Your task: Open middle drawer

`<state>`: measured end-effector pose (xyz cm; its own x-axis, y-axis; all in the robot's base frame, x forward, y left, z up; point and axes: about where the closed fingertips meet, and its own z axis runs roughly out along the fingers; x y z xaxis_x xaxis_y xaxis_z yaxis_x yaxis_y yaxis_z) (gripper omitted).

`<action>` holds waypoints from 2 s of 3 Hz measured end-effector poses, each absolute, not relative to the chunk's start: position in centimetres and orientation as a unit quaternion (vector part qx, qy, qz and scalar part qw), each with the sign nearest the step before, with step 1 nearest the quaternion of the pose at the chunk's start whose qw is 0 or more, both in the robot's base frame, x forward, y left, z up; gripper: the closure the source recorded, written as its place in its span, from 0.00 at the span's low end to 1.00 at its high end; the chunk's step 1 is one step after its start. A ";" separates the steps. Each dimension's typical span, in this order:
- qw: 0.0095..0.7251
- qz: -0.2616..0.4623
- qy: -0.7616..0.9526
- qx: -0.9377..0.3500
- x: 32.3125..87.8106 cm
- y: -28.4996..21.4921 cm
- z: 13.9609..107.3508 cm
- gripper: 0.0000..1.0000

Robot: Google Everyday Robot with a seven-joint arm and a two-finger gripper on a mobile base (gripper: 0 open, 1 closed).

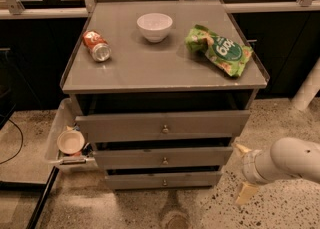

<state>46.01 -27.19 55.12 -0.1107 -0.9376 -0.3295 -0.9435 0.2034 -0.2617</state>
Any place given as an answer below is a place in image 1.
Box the orange soda can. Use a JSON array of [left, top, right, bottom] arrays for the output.
[[82, 30, 111, 62]]

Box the white post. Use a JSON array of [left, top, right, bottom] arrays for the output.
[[292, 58, 320, 111]]

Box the grey bottom drawer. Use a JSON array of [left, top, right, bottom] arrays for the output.
[[106, 171, 222, 190]]

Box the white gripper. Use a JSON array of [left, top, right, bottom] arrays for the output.
[[235, 144, 267, 206]]

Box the small beige bowl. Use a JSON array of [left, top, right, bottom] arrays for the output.
[[57, 130, 85, 155]]

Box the grey top drawer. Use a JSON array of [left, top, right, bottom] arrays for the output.
[[76, 110, 249, 142]]

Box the white ceramic bowl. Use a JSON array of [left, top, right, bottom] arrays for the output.
[[137, 13, 173, 43]]

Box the green chip bag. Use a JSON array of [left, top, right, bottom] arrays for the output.
[[185, 25, 253, 78]]

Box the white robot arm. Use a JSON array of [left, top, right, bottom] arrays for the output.
[[234, 137, 320, 205]]

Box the grey drawer cabinet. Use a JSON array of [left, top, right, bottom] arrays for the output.
[[61, 1, 269, 177]]

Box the grey drawer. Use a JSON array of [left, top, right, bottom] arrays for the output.
[[106, 171, 222, 190], [76, 110, 249, 142], [94, 147, 233, 169]]

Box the black cable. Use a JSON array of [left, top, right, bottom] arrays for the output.
[[0, 114, 25, 166]]

